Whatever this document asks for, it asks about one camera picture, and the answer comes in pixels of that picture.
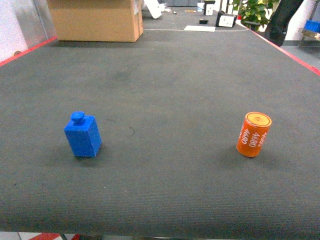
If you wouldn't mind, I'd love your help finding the blue block with knob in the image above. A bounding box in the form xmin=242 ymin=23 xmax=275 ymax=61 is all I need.
xmin=64 ymin=111 xmax=102 ymax=157

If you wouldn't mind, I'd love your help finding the orange cylinder cap 4680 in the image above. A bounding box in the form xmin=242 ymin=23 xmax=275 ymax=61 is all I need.
xmin=236 ymin=112 xmax=272 ymax=158

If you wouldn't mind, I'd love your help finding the dark grey table mat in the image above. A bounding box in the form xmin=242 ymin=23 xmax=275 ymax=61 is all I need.
xmin=0 ymin=29 xmax=320 ymax=240

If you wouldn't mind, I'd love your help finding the white paper sheet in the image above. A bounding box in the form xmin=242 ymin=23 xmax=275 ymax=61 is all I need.
xmin=184 ymin=25 xmax=216 ymax=33

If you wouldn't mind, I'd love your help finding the cardboard box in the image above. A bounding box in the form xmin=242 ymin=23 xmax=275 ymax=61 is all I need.
xmin=47 ymin=0 xmax=143 ymax=43

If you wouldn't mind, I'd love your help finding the small black object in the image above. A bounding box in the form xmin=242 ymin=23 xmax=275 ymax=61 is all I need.
xmin=199 ymin=19 xmax=209 ymax=25

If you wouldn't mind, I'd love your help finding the white device on table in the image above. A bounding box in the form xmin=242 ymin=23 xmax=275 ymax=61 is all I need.
xmin=143 ymin=0 xmax=165 ymax=19

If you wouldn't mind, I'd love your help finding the black white box near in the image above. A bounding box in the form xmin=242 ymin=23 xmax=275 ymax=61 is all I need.
xmin=215 ymin=12 xmax=237 ymax=28

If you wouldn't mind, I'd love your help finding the black white box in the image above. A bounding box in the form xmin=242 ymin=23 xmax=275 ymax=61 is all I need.
xmin=215 ymin=12 xmax=237 ymax=28
xmin=203 ymin=0 xmax=216 ymax=16

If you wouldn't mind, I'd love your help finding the black white box far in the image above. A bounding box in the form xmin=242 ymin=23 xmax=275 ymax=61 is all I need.
xmin=203 ymin=0 xmax=216 ymax=16

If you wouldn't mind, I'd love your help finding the green potted plant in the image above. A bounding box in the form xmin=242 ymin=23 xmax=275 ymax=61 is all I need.
xmin=230 ymin=0 xmax=280 ymax=32

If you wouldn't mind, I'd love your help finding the blue bin background right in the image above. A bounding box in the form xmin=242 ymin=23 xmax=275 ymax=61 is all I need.
xmin=303 ymin=20 xmax=320 ymax=33

